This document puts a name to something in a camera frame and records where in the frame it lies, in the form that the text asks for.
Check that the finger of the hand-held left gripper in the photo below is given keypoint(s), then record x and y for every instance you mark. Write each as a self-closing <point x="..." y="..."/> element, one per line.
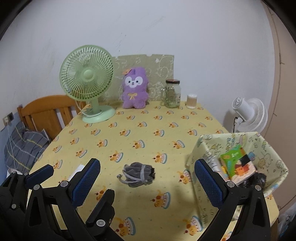
<point x="40" y="175"/>
<point x="104" y="206"/>

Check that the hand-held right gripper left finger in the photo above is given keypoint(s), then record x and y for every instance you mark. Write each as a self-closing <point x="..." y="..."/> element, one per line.
<point x="85" y="183"/>

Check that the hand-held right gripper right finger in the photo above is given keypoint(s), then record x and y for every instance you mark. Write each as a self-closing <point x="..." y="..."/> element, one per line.
<point x="208" y="183"/>

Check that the green cloth book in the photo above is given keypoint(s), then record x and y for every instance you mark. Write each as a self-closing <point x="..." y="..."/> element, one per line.
<point x="233" y="160"/>

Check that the yellow printed fabric basket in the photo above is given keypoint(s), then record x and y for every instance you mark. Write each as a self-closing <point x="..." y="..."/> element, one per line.
<point x="272" y="157"/>

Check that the grey plaid cloth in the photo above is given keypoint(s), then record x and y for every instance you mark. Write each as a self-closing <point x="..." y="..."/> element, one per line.
<point x="25" y="143"/>

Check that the black fluffy plush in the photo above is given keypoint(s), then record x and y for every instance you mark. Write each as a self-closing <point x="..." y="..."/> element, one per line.
<point x="257" y="178"/>

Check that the wooden chair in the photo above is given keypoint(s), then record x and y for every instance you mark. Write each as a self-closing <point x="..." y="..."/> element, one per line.
<point x="46" y="109"/>

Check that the yellow printed tablecloth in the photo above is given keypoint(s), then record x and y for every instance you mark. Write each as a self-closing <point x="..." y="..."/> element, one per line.
<point x="150" y="139"/>

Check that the white standing fan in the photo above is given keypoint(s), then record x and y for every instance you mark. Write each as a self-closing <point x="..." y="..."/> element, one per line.
<point x="252" y="115"/>

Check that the cotton swab container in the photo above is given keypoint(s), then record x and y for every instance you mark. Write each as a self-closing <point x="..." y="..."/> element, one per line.
<point x="191" y="102"/>

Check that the clear plastic bag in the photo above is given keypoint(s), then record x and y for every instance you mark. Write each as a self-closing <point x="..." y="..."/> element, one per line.
<point x="286" y="222"/>

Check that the glass jar with lid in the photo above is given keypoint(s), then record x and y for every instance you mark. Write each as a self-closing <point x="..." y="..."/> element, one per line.
<point x="172" y="95"/>

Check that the purple plush bunny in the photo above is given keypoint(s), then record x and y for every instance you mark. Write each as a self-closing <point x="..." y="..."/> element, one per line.
<point x="134" y="97"/>

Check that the green desk fan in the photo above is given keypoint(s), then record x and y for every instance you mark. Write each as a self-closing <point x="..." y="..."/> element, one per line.
<point x="86" y="74"/>

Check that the beige door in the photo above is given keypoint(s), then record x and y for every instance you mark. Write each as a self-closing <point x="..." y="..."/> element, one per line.
<point x="284" y="92"/>

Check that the green printed backdrop board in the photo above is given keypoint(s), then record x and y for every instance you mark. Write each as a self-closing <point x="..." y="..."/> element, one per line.
<point x="148" y="62"/>

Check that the wall socket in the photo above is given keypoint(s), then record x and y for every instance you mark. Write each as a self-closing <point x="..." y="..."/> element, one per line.
<point x="8" y="118"/>

